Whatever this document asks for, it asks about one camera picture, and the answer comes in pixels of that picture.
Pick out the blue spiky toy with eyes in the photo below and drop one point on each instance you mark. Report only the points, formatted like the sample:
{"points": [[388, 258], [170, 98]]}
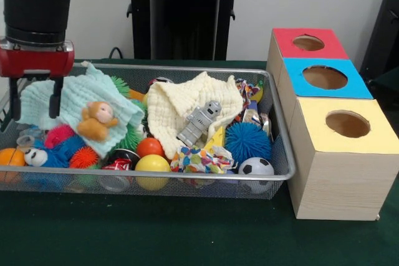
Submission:
{"points": [[56, 155]]}

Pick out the blue spiky ball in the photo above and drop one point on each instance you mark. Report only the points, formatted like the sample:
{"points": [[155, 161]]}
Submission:
{"points": [[247, 143]]}

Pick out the grey robot toy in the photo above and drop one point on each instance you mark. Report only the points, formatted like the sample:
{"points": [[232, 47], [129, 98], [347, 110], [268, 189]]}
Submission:
{"points": [[198, 122]]}

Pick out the orange plush bear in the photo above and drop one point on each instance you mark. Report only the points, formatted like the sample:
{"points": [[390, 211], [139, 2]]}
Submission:
{"points": [[95, 121]]}

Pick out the small soccer ball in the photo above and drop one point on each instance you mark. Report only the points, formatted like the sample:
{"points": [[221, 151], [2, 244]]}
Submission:
{"points": [[255, 166]]}

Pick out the small orange basketball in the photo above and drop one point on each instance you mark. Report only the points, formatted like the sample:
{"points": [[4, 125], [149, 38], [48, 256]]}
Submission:
{"points": [[11, 157]]}

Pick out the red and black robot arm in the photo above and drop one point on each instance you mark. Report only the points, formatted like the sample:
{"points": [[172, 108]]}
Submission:
{"points": [[37, 7]]}

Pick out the black chair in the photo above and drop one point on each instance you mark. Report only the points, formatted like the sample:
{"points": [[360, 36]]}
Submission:
{"points": [[383, 29]]}

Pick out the yellow ball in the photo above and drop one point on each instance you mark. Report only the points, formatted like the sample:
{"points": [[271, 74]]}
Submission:
{"points": [[152, 164]]}

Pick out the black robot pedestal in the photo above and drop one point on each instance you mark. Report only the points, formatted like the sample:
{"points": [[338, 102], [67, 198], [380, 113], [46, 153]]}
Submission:
{"points": [[187, 13]]}

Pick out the orange ball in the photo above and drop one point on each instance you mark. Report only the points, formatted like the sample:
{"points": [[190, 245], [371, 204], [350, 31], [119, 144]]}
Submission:
{"points": [[150, 147]]}

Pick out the mint green cloth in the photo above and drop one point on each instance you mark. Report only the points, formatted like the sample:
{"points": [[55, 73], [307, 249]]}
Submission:
{"points": [[81, 91]]}

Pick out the silver mesh bin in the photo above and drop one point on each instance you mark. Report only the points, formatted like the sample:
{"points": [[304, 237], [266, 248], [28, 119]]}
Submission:
{"points": [[218, 189]]}

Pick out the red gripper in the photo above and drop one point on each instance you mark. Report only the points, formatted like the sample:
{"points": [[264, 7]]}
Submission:
{"points": [[37, 62]]}

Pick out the dark green tablecloth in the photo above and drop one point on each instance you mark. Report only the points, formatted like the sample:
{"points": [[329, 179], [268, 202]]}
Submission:
{"points": [[156, 238]]}

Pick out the cream cloth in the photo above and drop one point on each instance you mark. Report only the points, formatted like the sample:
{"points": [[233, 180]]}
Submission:
{"points": [[171, 104]]}

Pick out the wooden box with three holes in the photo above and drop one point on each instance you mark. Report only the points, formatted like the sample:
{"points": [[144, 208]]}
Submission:
{"points": [[343, 185]]}

